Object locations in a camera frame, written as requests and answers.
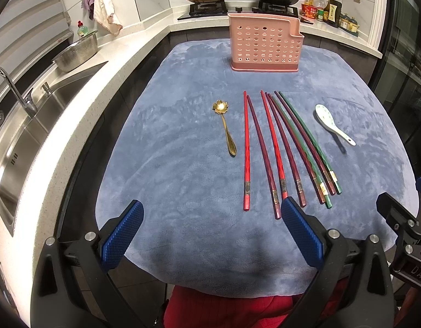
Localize dark maroon chopstick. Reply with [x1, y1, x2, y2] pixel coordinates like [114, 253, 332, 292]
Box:
[265, 93, 307, 207]

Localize dark green chopstick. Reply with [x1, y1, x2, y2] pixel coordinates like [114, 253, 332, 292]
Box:
[275, 91, 342, 194]

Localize bright red chopstick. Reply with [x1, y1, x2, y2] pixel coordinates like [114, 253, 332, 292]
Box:
[243, 91, 250, 212]

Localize white ceramic soup spoon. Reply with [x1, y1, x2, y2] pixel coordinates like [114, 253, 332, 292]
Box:
[315, 104, 356, 147]

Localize gold flower spoon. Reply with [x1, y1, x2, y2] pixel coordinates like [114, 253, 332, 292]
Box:
[212, 100, 237, 157]

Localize dark purple chopstick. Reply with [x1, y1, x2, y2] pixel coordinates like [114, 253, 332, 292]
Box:
[275, 91, 335, 208]

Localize red trousers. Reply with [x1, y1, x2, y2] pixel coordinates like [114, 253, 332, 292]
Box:
[163, 284, 349, 328]

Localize blue-grey table cloth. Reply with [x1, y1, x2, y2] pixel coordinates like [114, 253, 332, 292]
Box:
[95, 39, 419, 298]

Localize stainless steel sink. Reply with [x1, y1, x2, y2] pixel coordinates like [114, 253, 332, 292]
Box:
[0, 63, 104, 234]

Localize chrome faucet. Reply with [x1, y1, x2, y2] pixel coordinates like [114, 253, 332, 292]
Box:
[0, 67, 37, 119]

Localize stainless steel bowl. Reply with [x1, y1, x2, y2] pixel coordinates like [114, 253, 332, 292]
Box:
[52, 30, 98, 73]

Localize pink perforated utensil holder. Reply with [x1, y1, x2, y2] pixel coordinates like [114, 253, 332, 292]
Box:
[228, 13, 304, 73]

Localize green dish soap bottle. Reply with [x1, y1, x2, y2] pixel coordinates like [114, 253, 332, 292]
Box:
[78, 21, 89, 38]

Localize green spice jar rack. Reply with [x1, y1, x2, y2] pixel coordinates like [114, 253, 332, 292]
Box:
[339, 13, 359, 36]

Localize dark soy sauce bottle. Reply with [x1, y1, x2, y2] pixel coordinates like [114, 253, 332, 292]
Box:
[323, 0, 342, 28]

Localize small green-capped jar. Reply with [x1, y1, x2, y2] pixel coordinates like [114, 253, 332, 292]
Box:
[317, 9, 324, 22]

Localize red instant noodle cup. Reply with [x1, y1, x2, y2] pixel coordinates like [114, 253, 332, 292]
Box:
[302, 4, 317, 19]

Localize white hanging towel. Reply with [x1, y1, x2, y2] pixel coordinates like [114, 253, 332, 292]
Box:
[93, 0, 123, 36]

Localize clear plastic oil bottle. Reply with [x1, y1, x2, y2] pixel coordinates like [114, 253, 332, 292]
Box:
[314, 0, 328, 10]

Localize black gas hob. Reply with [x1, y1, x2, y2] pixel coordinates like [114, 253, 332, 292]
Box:
[178, 1, 299, 20]

